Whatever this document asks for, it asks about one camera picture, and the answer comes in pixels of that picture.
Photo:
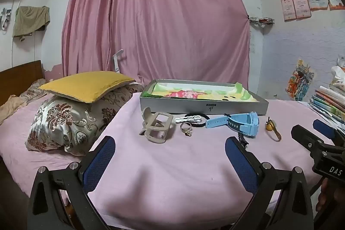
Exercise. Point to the stack of books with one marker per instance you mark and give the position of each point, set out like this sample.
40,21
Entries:
326,106

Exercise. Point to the colourful wall sticker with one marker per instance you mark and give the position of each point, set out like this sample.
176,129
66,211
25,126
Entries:
299,81

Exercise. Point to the white plastic bag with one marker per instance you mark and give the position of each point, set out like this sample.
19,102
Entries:
338,76

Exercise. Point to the wooden headboard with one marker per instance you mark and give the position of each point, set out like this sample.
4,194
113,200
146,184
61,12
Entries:
16,79

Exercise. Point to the metal wall rack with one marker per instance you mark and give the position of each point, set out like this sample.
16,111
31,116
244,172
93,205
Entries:
262,20

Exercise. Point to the beige satin quilt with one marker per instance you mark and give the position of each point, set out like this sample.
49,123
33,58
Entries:
10,107

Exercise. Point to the light blue watch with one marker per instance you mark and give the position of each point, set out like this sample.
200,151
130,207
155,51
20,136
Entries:
248,123

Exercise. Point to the person's right hand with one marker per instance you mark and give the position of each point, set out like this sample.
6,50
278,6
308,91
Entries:
324,193

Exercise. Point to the white wall hooks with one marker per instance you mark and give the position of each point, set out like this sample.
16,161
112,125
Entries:
6,19

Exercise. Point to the pink curtain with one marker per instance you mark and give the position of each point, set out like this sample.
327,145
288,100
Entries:
161,17

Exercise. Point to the colourful painted paper sheet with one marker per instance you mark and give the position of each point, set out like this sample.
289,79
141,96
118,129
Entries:
183,94

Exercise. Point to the small dark hair clip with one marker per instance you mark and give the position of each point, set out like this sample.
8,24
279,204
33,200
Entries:
243,139

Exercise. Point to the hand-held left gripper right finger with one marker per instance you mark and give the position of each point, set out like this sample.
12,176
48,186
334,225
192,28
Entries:
240,162

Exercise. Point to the grey cardboard box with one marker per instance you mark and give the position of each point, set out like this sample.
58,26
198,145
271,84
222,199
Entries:
204,109

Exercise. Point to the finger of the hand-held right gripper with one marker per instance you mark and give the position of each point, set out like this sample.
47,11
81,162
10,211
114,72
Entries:
302,134
322,125

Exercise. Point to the beige hair claw clip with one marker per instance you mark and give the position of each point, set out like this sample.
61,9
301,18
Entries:
145,114

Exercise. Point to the yellow pillow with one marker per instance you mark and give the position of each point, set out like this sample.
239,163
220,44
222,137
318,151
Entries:
86,85

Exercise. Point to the white folding bracket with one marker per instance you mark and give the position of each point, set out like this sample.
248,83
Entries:
116,63

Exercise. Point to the olive hanging towel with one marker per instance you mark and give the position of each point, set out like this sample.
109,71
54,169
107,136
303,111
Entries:
29,19

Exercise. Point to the yellow bead hair clip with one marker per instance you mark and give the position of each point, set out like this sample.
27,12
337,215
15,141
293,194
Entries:
269,126

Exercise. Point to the floral patterned pillow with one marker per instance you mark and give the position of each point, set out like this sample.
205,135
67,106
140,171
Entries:
64,122

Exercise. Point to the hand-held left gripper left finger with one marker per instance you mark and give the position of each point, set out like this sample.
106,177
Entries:
101,162

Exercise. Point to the pink bedsheet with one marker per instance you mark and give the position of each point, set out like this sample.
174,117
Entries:
16,143

